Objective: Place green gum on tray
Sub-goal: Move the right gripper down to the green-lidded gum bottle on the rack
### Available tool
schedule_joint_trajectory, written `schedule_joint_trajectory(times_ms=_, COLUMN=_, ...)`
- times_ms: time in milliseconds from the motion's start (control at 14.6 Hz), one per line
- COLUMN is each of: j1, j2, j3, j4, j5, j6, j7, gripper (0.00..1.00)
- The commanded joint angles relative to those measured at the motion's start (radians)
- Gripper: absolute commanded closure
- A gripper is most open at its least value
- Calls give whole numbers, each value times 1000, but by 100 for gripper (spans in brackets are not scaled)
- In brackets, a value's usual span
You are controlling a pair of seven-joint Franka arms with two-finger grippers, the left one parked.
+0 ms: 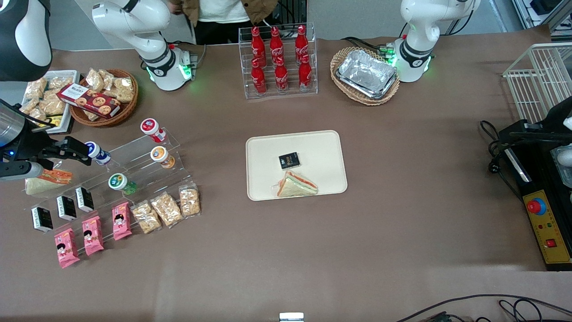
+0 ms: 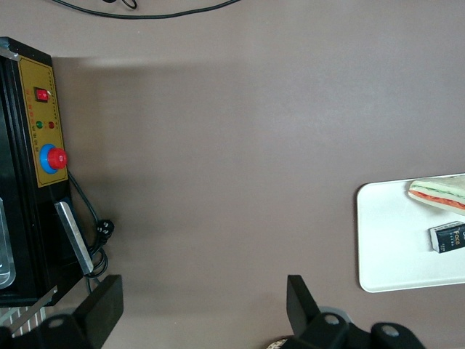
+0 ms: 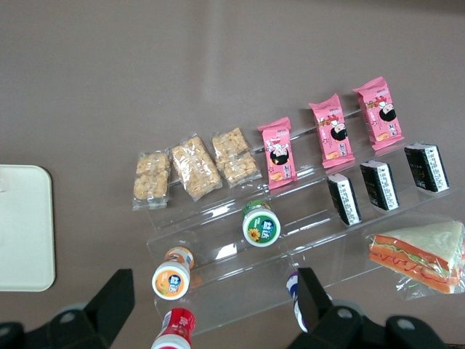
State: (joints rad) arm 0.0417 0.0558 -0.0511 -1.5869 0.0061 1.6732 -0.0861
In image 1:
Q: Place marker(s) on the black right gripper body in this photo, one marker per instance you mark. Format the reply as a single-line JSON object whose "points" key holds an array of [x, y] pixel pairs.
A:
{"points": [[32, 146]]}

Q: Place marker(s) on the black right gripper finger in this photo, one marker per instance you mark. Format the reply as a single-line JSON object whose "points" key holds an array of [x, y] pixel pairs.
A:
{"points": [[77, 150], [52, 153]]}

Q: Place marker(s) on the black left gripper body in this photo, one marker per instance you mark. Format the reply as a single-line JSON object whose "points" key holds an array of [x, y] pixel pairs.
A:
{"points": [[550, 136]]}

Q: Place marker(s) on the green gum bottle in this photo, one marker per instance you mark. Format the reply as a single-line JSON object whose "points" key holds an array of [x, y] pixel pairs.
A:
{"points": [[119, 183]]}

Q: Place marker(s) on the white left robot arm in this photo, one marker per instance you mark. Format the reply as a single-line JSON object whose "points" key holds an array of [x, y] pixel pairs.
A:
{"points": [[420, 40]]}

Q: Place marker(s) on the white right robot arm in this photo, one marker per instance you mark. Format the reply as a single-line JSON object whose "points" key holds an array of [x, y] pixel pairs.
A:
{"points": [[134, 22]]}

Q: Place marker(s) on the blue gum bottle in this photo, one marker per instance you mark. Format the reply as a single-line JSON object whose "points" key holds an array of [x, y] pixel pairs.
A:
{"points": [[99, 154]]}

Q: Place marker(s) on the red gum bottle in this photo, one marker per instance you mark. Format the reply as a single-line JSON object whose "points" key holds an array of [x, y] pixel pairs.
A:
{"points": [[150, 127]]}

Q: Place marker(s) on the orange gum bottle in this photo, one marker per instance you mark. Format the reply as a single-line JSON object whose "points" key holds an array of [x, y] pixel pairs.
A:
{"points": [[159, 154]]}

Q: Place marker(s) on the aluminium foil tray stack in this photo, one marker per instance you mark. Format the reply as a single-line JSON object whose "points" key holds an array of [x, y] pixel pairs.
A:
{"points": [[366, 71]]}

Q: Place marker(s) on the beige plastic tray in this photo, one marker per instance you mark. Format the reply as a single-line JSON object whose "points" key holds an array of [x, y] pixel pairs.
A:
{"points": [[313, 152]]}

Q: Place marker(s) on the wrapped triangle sandwich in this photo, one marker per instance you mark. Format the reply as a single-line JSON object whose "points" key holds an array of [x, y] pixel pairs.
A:
{"points": [[297, 185], [44, 182]]}

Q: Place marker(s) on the yellow black packet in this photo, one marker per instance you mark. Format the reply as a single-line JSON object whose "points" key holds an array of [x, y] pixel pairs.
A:
{"points": [[54, 120]]}

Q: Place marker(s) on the clear bag of crackers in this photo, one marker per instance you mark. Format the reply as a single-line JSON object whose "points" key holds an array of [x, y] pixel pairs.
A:
{"points": [[28, 105], [108, 78], [124, 89], [52, 106], [94, 79], [60, 82], [35, 88]]}

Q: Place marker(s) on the small black white box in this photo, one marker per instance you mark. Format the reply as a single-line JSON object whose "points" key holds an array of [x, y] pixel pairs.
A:
{"points": [[66, 208], [42, 219], [84, 199]]}

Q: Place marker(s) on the red cookie box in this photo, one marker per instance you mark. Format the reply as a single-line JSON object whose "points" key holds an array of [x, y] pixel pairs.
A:
{"points": [[88, 100]]}

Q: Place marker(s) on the black control box yellow panel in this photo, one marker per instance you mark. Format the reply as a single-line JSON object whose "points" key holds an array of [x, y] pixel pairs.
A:
{"points": [[543, 188]]}

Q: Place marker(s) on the brown wicker basket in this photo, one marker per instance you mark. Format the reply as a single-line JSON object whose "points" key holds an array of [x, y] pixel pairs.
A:
{"points": [[125, 109]]}

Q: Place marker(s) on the white rectangular bin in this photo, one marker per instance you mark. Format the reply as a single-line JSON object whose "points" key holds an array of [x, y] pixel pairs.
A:
{"points": [[73, 76]]}

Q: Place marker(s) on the clear acrylic stepped shelf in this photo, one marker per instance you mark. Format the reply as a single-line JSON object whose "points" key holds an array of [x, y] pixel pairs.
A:
{"points": [[147, 172]]}

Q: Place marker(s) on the red emergency stop button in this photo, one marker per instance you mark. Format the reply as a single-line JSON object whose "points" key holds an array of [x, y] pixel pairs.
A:
{"points": [[536, 206]]}

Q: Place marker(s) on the pink snack pack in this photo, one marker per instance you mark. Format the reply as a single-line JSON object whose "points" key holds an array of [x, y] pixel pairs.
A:
{"points": [[66, 247], [121, 221], [92, 235]]}

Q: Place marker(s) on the wrapped rice cracker bar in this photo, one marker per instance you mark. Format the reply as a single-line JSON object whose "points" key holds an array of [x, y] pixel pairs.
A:
{"points": [[146, 217], [189, 201], [166, 209]]}

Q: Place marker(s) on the clear acrylic bottle rack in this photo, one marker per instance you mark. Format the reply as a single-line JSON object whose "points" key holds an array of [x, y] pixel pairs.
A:
{"points": [[243, 85]]}

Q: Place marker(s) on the red cola bottle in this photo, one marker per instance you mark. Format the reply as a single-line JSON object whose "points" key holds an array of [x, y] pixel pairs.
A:
{"points": [[258, 44], [305, 74], [301, 42], [276, 44], [258, 78], [280, 77]]}

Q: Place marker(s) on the person in brown jacket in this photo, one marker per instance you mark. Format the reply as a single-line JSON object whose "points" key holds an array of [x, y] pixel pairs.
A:
{"points": [[223, 13]]}

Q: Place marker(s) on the small black packet gold print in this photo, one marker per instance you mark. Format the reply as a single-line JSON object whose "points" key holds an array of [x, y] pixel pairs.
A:
{"points": [[289, 160]]}

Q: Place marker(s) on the light wicker basket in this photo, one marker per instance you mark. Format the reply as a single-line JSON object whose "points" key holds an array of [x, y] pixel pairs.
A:
{"points": [[339, 85]]}

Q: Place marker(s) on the black equipment rack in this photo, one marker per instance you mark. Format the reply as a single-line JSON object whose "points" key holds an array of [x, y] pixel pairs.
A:
{"points": [[292, 11]]}

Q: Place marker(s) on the grey metal shelf frame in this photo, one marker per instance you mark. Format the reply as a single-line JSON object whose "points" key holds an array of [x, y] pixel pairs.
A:
{"points": [[543, 13]]}

